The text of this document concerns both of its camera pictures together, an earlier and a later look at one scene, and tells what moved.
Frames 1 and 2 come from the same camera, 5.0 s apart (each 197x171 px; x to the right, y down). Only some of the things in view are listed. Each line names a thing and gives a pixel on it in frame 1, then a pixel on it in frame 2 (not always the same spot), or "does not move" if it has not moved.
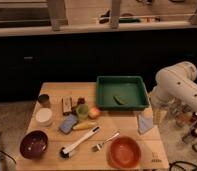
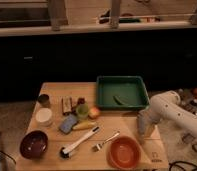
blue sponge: [68, 123] does not move
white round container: [44, 117] does not move
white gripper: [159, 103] to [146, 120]
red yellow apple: [94, 112] does not move
